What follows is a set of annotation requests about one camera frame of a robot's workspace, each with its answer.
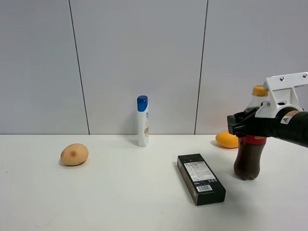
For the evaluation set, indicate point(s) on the white shampoo bottle blue cap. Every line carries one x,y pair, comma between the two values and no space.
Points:
143,120

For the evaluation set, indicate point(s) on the cola bottle yellow cap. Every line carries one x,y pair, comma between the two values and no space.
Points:
247,163

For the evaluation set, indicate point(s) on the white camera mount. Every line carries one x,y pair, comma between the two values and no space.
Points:
281,94

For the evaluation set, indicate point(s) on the brown potato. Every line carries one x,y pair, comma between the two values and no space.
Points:
74,155

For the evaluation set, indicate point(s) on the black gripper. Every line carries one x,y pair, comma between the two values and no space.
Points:
288,125

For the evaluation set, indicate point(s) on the orange mango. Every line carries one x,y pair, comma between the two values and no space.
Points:
227,140

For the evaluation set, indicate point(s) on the black rectangular box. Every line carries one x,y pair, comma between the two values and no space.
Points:
203,185

